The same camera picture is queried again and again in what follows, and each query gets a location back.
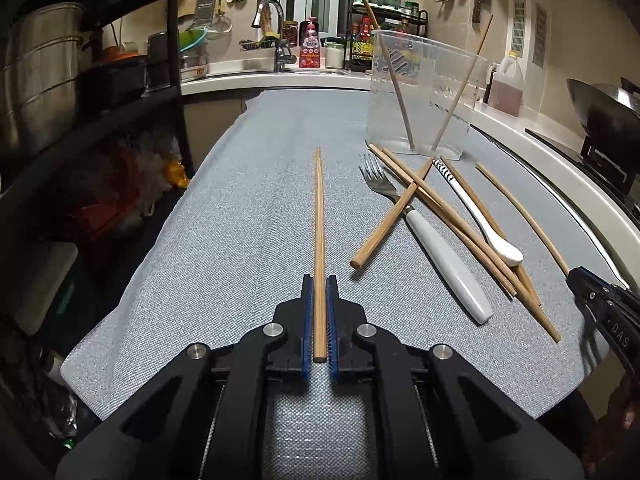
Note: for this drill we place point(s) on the clear plastic utensil container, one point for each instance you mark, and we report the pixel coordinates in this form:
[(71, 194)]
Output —
[(425, 110)]

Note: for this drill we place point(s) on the steel stockpot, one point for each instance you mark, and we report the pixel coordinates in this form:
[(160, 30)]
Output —
[(40, 80)]

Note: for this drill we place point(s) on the large wall vent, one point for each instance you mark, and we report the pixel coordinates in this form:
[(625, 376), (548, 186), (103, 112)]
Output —
[(540, 35)]

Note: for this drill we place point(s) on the black spice rack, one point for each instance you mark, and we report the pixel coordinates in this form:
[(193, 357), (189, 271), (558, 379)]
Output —
[(360, 35)]

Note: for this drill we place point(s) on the grey cloth mat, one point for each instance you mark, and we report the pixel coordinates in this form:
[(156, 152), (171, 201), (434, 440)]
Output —
[(240, 240)]

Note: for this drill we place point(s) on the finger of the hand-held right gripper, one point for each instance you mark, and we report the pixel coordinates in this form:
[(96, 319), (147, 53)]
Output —
[(592, 287), (615, 332)]

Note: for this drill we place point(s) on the dish drainer tray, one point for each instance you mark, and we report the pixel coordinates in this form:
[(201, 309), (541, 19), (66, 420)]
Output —
[(192, 70)]

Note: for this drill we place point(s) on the mesh strainer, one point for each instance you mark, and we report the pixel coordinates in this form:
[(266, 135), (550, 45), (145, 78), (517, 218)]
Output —
[(219, 27)]

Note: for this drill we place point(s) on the green bowl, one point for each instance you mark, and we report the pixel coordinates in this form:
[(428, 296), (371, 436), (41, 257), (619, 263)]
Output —
[(192, 40)]

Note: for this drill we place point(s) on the small wall vent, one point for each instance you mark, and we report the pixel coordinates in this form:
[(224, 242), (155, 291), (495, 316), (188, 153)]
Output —
[(519, 27)]

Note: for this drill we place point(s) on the dark sauce bottle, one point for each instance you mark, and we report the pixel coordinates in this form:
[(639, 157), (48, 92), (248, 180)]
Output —
[(489, 85)]

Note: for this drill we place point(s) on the white jar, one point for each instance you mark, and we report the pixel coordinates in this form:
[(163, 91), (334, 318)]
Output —
[(334, 56)]

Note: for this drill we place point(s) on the metal grater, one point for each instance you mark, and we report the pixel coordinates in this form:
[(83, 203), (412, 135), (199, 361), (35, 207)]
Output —
[(202, 7)]

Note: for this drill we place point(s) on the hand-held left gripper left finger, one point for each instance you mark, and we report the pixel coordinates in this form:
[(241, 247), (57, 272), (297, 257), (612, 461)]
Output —
[(307, 330)]

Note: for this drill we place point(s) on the black pan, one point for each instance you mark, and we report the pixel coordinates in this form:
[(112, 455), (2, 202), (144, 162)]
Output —
[(112, 80)]

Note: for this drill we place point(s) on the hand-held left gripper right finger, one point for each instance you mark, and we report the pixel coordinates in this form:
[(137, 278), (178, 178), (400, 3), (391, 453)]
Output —
[(333, 330)]

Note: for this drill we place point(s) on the cooking oil jug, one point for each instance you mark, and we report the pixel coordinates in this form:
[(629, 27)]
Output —
[(506, 87)]

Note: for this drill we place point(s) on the black shelf rack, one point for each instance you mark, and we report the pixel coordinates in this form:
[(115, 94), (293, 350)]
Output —
[(170, 85)]

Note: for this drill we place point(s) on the red-filled glass jar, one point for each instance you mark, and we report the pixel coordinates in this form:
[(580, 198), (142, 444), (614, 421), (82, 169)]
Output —
[(290, 35)]

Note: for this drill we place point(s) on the red plastic bags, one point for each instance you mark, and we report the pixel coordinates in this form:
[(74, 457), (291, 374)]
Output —
[(125, 195)]

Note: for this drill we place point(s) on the steel canister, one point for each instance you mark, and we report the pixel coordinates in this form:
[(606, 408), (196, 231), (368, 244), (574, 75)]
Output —
[(159, 65)]

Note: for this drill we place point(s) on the chrome faucet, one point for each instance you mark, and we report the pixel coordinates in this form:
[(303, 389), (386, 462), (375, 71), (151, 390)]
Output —
[(280, 50)]

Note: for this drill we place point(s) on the black wok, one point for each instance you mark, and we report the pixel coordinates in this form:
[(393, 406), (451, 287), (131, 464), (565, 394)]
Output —
[(600, 110)]

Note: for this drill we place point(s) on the red pouch bottle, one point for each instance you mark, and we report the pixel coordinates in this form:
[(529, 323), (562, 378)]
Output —
[(310, 45)]

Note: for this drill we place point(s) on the gas stove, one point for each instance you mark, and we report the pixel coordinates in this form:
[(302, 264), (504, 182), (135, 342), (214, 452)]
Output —
[(600, 160)]

